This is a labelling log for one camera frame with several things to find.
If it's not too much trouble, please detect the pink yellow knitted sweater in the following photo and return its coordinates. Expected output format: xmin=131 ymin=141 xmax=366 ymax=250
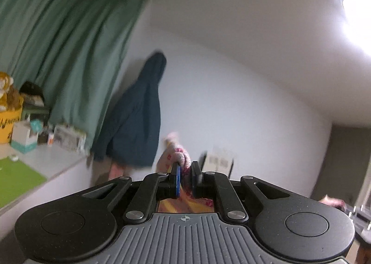
xmin=156 ymin=132 xmax=214 ymax=213

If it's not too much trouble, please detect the dark teal hanging jacket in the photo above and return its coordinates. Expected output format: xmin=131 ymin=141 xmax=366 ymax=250
xmin=92 ymin=51 xmax=167 ymax=168

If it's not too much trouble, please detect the white printed box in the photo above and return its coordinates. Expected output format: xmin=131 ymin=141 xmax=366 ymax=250
xmin=54 ymin=124 xmax=86 ymax=153

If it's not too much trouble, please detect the green mat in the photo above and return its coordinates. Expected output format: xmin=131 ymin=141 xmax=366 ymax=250
xmin=0 ymin=157 xmax=47 ymax=207

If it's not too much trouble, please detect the white teal tissue box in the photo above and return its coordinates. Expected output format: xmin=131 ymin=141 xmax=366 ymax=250
xmin=11 ymin=120 xmax=38 ymax=154

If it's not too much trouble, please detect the yellow storage box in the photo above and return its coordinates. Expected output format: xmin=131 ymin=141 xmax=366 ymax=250
xmin=0 ymin=108 xmax=22 ymax=144

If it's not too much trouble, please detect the tiger plush toy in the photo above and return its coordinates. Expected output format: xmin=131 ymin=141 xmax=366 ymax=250
xmin=0 ymin=72 xmax=23 ymax=112

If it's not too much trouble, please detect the green curtain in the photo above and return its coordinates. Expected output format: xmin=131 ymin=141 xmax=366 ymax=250
xmin=1 ymin=0 xmax=145 ymax=148

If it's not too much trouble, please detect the ceiling light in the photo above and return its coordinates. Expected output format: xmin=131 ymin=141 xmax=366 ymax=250
xmin=342 ymin=0 xmax=371 ymax=57

